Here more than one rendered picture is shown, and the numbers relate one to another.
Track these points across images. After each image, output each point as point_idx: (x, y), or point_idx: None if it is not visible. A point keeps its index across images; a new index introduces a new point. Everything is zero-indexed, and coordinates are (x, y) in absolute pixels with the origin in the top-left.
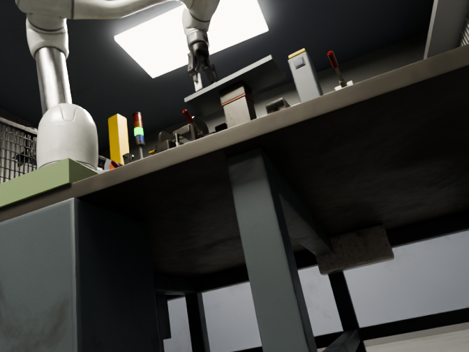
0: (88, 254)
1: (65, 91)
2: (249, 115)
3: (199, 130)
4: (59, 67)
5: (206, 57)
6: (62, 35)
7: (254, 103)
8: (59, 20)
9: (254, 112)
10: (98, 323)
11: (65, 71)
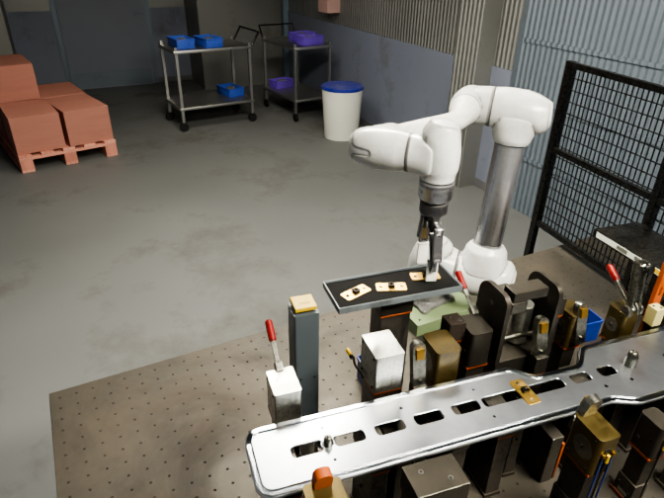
0: None
1: (485, 198)
2: (370, 326)
3: (468, 304)
4: (490, 168)
5: (431, 217)
6: (494, 127)
7: (379, 317)
8: (473, 124)
9: (377, 327)
10: None
11: (494, 171)
